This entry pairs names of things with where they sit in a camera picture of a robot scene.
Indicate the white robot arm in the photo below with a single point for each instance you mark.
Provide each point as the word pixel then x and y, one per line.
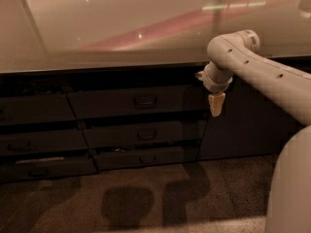
pixel 289 204

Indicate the dark cabinet door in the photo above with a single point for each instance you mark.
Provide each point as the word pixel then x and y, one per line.
pixel 249 124

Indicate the dark drawer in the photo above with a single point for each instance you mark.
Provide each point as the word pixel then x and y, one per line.
pixel 34 109
pixel 44 170
pixel 38 142
pixel 146 157
pixel 137 101
pixel 144 133

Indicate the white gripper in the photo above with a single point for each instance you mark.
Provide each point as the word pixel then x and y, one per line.
pixel 216 85

